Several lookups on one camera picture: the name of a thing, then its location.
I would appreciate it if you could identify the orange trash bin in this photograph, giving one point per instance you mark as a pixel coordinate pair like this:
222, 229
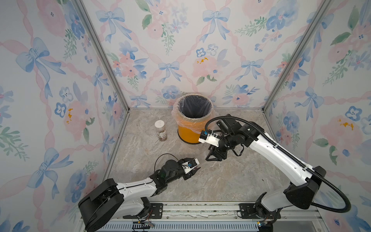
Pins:
192, 121

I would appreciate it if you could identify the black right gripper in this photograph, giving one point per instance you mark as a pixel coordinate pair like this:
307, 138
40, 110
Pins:
219, 148

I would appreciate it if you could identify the clear plastic bin liner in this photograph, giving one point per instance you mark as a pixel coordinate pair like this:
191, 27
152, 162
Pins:
192, 119

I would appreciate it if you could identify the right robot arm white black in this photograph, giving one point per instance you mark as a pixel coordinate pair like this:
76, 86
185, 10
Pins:
305, 180

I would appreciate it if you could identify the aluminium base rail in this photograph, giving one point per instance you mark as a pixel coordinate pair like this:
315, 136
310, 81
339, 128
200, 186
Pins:
218, 217

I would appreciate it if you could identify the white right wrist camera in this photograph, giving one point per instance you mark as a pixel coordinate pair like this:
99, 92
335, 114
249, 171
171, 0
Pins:
208, 138

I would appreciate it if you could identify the white-lidded flower tea jar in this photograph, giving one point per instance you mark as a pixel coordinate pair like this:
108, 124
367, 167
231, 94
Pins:
161, 130

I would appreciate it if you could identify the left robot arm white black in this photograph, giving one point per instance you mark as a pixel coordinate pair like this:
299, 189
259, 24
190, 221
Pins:
111, 199

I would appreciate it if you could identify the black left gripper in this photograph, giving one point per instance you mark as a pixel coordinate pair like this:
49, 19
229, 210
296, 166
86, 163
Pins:
189, 175

